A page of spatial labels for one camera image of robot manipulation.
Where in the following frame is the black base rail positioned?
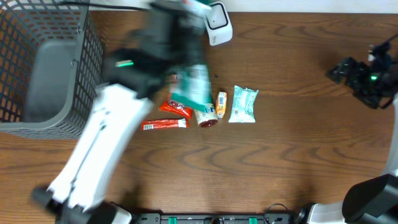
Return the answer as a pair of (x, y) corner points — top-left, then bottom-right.
(131, 213), (293, 224)

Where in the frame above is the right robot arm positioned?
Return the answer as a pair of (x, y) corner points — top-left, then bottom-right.
(290, 54), (397, 223)

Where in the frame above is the red snack bag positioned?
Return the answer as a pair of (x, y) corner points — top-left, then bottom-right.
(158, 74), (193, 120)

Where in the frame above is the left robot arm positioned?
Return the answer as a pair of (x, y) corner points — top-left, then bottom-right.
(32, 10), (211, 223)

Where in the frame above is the green-lid seasoning jar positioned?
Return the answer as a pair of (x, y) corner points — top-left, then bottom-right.
(193, 103), (218, 128)

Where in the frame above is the small orange packet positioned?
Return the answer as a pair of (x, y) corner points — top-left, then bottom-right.
(216, 91), (227, 119)

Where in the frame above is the white barcode scanner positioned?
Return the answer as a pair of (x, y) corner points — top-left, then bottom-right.
(205, 1), (233, 46)

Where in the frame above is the grey plastic mesh basket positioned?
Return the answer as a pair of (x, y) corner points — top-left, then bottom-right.
(1, 0), (104, 139)

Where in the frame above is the teal tissue packet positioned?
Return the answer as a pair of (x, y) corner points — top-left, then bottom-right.
(229, 85), (259, 123)

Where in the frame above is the red stick packet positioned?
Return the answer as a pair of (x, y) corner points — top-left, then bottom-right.
(141, 118), (190, 131)

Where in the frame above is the green 3M product package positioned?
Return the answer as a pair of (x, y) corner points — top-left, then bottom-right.
(170, 64), (211, 112)

